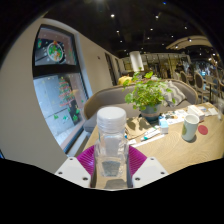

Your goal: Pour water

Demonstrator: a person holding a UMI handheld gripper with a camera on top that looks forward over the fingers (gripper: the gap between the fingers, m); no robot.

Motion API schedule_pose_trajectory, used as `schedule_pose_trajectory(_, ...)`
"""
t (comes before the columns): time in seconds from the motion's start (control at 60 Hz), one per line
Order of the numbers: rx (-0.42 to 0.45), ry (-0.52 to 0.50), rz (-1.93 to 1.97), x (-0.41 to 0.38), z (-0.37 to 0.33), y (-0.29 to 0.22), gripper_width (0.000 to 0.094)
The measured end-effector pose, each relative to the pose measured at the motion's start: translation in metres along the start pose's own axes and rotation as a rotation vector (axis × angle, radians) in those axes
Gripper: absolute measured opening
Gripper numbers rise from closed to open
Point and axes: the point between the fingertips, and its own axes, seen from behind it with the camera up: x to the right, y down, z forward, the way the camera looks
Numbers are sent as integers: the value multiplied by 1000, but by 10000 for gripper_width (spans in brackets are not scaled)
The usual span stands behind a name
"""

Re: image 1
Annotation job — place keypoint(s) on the clear plastic bottle white cap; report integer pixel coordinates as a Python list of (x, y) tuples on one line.
[(111, 146)]

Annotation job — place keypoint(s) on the grey curved sofa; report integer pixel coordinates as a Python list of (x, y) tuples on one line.
[(106, 96)]

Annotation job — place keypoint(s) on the green potted plant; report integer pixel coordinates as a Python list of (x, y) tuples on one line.
[(148, 93)]

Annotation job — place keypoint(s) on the small blue white box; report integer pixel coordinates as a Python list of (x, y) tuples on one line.
[(163, 126)]

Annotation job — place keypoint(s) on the group of ceiling lights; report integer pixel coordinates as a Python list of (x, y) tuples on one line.
[(112, 15)]

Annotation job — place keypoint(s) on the decorated window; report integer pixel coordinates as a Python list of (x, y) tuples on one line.
[(56, 103)]

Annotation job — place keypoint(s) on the white mug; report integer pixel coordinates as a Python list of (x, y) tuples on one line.
[(190, 128)]

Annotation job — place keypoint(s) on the white teal tube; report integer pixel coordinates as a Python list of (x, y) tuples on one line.
[(150, 134)]

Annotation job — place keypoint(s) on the person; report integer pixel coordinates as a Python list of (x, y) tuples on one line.
[(124, 80)]

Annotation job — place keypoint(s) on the grey white chevron cushion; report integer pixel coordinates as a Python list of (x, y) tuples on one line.
[(175, 95)]

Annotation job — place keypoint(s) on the white round column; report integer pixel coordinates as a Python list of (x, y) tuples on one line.
[(136, 60)]

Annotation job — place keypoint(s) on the printed white leaflet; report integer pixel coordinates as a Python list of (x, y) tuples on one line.
[(175, 116)]

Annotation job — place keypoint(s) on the flat round red coaster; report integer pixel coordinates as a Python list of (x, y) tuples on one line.
[(203, 130)]

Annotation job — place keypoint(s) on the white rectangular box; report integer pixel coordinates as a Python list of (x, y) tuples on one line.
[(196, 112)]

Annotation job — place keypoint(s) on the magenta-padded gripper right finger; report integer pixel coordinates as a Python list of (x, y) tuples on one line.
[(138, 161)]

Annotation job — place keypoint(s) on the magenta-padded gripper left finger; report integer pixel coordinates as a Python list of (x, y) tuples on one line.
[(85, 161)]

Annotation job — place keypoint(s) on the group of dining chairs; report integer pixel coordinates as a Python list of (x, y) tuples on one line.
[(198, 80)]

